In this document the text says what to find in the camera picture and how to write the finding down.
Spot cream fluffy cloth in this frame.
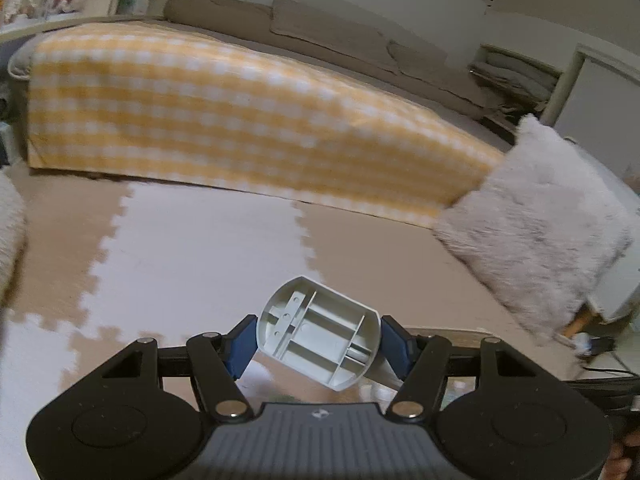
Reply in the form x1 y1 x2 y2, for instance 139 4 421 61
0 170 28 311

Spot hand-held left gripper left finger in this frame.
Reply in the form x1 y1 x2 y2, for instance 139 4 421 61
100 314 261 421

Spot black cable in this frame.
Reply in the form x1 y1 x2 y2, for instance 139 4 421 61
575 362 640 378

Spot beige foam mat tile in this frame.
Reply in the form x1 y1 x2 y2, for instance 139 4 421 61
291 200 506 333
0 164 132 332

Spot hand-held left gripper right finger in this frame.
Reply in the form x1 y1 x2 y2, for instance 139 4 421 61
379 315 541 424

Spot white foam mat tile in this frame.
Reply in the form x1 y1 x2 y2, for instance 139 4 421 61
0 319 103 480
79 181 312 343

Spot white cabinet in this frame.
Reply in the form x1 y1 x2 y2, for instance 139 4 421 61
540 41 640 171

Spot brown blanket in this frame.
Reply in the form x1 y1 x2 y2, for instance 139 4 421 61
164 0 503 122

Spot wooden furniture leg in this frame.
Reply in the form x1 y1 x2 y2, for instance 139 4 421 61
564 304 595 342

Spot person's right hand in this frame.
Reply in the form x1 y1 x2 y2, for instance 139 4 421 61
606 432 640 480

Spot yellow checked bed cover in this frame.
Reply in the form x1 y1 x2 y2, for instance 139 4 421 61
25 22 507 230

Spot white fluffy cushion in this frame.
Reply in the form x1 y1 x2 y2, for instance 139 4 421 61
432 114 635 346

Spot stack of folded blankets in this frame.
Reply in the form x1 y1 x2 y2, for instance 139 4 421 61
467 44 565 128

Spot grey ribbed plastic housing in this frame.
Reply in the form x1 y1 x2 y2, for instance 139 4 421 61
256 276 384 392

